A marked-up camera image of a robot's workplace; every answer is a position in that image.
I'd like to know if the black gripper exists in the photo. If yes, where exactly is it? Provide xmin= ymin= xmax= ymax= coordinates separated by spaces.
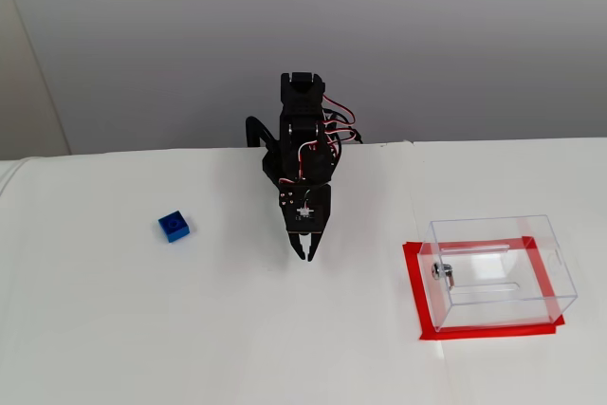
xmin=278 ymin=180 xmax=332 ymax=263

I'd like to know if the blue lego brick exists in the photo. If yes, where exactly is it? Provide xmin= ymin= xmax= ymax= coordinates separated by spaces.
xmin=157 ymin=210 xmax=191 ymax=245

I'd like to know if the transparent plastic box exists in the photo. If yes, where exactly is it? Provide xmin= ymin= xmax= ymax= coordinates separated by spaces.
xmin=416 ymin=214 xmax=579 ymax=334

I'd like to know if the black table clamp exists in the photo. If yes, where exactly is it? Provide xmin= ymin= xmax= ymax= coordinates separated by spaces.
xmin=245 ymin=115 xmax=277 ymax=148

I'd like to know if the silver cam lock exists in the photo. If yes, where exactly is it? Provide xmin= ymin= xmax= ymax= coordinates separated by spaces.
xmin=430 ymin=262 xmax=459 ymax=290

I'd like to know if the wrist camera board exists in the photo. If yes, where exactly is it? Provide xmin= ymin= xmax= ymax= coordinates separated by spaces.
xmin=288 ymin=186 xmax=329 ymax=237

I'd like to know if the red white servo wire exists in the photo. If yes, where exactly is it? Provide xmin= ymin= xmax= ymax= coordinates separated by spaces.
xmin=323 ymin=96 xmax=357 ymax=143
xmin=297 ymin=138 xmax=318 ymax=181

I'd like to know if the thin black camera cable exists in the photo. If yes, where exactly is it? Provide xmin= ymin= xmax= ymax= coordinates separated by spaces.
xmin=331 ymin=113 xmax=365 ymax=145

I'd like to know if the red tape frame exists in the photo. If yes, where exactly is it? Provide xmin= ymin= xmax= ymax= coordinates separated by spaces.
xmin=402 ymin=235 xmax=566 ymax=341

